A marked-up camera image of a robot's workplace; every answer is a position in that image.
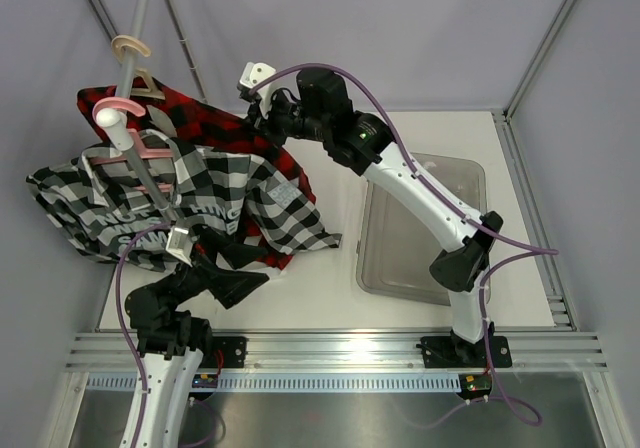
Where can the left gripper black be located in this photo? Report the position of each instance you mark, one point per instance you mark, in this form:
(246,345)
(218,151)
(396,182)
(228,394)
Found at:
(228,286)

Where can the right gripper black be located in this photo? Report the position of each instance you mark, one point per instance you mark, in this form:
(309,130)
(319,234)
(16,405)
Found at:
(266,128)

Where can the red black plaid shirt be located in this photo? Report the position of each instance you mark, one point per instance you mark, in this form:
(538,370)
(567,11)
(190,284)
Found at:
(188,119)

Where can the beige plastic hanger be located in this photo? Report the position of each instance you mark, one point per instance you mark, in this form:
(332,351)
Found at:
(134,81)

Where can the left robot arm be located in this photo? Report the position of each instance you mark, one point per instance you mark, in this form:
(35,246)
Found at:
(170,345)

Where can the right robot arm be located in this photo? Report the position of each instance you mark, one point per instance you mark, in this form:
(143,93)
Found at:
(367,144)

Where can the pink plastic hanger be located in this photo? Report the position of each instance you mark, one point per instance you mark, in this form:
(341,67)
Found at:
(110,115)

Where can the grey black plaid shirt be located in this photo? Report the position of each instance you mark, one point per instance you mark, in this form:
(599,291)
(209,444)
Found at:
(98,204)

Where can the grey clothes rack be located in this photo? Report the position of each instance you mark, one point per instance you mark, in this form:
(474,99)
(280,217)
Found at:
(156,193)

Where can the clear plastic bin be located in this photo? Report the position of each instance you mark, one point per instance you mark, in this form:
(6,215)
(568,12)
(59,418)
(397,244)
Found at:
(396,249)

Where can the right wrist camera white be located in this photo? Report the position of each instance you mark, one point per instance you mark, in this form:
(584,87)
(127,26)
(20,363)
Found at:
(251,88)

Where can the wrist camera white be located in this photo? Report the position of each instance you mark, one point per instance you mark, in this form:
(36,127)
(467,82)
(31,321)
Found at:
(251,88)
(180,242)

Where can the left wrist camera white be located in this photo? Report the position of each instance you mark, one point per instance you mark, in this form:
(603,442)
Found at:
(180,242)

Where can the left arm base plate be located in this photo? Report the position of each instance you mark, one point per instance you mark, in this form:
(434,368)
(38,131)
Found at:
(222,354)

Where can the aluminium front rail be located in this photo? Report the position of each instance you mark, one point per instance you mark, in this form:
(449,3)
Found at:
(547,351)

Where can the slotted cable duct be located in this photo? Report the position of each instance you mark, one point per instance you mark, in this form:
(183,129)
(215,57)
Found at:
(329,383)

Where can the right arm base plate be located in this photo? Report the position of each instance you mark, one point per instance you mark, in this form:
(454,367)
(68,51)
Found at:
(451,351)

